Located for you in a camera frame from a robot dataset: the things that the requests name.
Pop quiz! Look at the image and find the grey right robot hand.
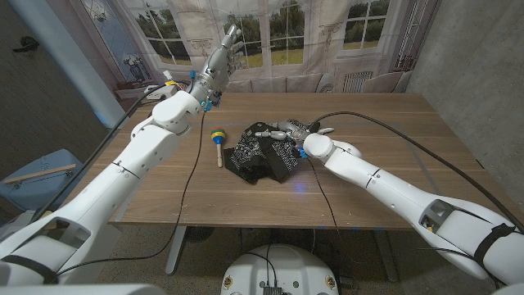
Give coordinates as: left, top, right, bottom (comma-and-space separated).
254, 119, 318, 143

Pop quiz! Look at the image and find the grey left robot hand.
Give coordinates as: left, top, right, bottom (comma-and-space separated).
188, 24, 246, 106

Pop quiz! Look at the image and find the black paisley bandana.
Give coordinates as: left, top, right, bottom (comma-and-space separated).
223, 118, 312, 185

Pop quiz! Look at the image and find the colourful wooden maraca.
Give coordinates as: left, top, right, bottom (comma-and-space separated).
210, 126, 227, 169

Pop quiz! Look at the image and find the white power box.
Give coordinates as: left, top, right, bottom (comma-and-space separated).
143, 84, 169, 101

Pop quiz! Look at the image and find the printed window backdrop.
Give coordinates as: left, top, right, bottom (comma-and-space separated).
79, 0, 441, 95

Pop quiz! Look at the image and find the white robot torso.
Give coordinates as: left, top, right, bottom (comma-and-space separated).
220, 243, 340, 295

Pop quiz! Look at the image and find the black round fan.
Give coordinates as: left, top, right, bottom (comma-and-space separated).
183, 225, 215, 243

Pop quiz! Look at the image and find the pale round column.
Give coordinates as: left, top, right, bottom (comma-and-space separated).
7, 0, 130, 130

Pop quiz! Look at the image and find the table leg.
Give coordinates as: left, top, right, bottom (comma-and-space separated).
372, 229, 400, 283
165, 225, 187, 275

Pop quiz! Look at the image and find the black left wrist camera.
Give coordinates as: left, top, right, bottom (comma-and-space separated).
206, 90, 224, 111

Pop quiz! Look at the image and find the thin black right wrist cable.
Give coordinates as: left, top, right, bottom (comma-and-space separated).
306, 157, 365, 263

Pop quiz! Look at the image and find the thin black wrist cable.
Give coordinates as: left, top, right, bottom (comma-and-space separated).
306, 157, 365, 263
55, 110, 208, 276

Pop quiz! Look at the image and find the thin black left wrist cable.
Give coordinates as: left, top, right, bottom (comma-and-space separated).
55, 110, 208, 276

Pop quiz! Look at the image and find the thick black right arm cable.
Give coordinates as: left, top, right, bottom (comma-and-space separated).
309, 111, 524, 233

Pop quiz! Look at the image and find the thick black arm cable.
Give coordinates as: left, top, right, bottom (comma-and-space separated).
309, 111, 524, 233
30, 79, 192, 225

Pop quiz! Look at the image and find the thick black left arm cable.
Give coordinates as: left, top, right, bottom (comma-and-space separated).
30, 79, 192, 225

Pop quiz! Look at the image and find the blue bin with wooden handle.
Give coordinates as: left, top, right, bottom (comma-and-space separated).
0, 147, 89, 212

